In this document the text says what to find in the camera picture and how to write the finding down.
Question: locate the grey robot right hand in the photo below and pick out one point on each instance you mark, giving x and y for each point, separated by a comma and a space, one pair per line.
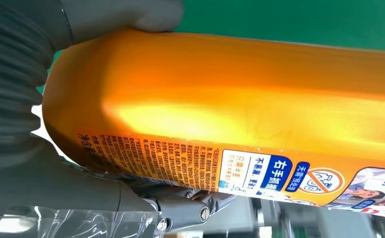
64, 184

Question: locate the clear plastic film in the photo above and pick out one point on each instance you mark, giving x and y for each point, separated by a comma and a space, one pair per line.
64, 223

